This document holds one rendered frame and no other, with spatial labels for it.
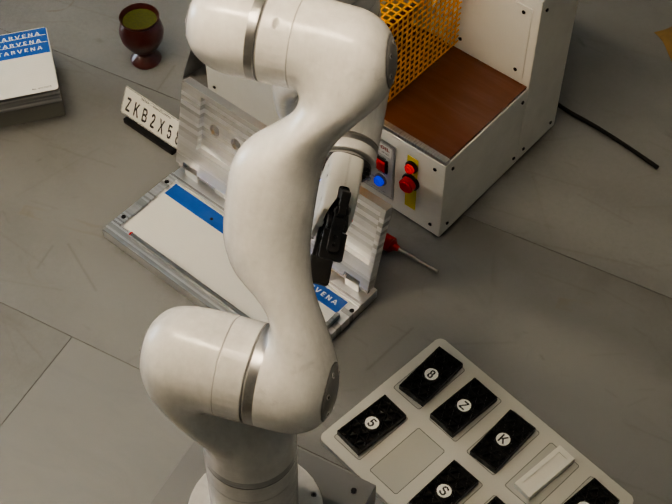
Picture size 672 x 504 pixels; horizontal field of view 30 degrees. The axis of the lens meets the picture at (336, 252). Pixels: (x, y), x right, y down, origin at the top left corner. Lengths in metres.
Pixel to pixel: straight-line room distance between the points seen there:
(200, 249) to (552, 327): 0.60
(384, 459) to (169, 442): 0.33
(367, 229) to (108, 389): 0.48
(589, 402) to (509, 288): 0.25
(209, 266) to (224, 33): 0.85
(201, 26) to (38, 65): 1.05
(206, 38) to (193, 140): 0.86
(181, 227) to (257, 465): 0.71
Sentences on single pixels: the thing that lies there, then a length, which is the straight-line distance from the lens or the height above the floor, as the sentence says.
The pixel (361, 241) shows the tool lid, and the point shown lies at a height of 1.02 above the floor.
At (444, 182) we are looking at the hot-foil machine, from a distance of 2.05.
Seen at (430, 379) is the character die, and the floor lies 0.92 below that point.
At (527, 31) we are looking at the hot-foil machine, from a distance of 2.08.
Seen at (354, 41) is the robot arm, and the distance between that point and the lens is 1.29.
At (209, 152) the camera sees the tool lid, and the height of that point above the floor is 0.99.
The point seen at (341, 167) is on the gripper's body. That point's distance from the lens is 1.69.
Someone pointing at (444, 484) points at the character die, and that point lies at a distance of 1.89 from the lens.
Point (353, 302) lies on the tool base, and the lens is 2.05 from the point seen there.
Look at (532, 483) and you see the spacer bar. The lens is 1.91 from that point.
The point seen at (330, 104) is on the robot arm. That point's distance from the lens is 1.30.
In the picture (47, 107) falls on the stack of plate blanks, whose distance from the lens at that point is 2.39.
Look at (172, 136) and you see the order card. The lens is 2.30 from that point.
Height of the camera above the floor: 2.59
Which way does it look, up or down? 52 degrees down
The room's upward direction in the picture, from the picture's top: straight up
